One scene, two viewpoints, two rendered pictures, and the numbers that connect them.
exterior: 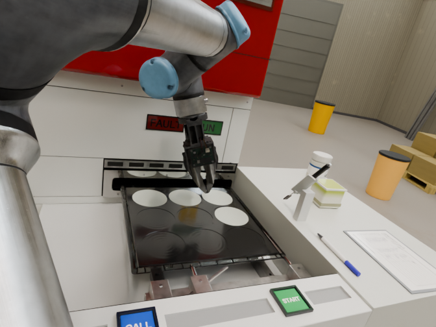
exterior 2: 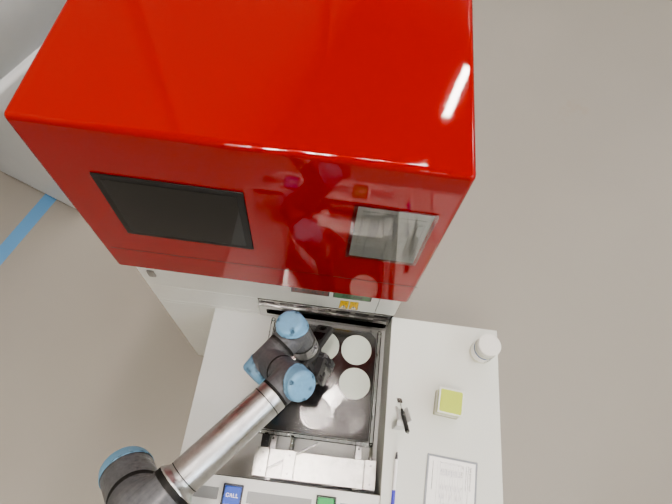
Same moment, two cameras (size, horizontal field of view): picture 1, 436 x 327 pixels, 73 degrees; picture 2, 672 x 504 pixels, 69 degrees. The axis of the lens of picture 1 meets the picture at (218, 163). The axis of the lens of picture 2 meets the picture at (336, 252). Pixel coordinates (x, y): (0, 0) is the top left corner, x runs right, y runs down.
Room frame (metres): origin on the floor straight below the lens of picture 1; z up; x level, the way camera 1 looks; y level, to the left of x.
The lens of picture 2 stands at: (0.39, -0.10, 2.48)
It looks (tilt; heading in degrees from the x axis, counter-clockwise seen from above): 63 degrees down; 24
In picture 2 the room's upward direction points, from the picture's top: 8 degrees clockwise
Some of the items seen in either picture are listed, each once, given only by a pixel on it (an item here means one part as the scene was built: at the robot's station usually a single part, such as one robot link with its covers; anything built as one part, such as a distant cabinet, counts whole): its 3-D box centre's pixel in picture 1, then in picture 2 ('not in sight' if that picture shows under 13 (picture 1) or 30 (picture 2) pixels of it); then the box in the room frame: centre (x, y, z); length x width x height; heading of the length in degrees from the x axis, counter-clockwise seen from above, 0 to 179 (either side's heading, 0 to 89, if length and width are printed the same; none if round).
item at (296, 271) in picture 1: (303, 280); (369, 475); (0.55, -0.24, 0.89); 0.08 x 0.03 x 0.03; 25
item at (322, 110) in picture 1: (320, 117); not in sight; (6.77, -2.07, 0.34); 0.45 x 0.43 x 0.69; 98
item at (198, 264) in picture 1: (217, 262); (312, 437); (0.55, -0.04, 0.90); 0.38 x 0.01 x 0.01; 115
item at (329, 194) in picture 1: (326, 193); (448, 403); (0.83, -0.34, 1.00); 0.07 x 0.07 x 0.07; 20
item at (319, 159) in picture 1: (318, 166); (484, 349); (1.04, -0.37, 1.01); 0.07 x 0.07 x 0.10
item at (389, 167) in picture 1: (385, 175); not in sight; (3.55, -2.09, 0.28); 0.36 x 0.35 x 0.56; 96
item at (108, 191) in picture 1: (172, 183); (323, 316); (0.90, 0.13, 0.89); 0.44 x 0.02 x 0.10; 115
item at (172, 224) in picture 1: (194, 217); (319, 378); (0.71, 0.03, 0.90); 0.34 x 0.34 x 0.01; 25
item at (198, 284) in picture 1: (202, 295); (288, 464); (0.45, -0.02, 0.89); 0.08 x 0.03 x 0.03; 25
